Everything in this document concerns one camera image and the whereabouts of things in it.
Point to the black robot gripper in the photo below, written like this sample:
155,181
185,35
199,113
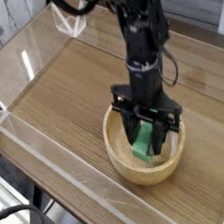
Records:
143,98

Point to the green rectangular block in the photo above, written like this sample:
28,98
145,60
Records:
142,146

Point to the brown wooden bowl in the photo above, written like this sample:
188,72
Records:
135,170

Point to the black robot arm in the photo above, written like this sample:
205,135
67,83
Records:
143,26

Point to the clear acrylic table enclosure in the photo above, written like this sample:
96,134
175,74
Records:
54,93

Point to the clear acrylic corner bracket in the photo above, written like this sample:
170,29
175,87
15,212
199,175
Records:
66,23

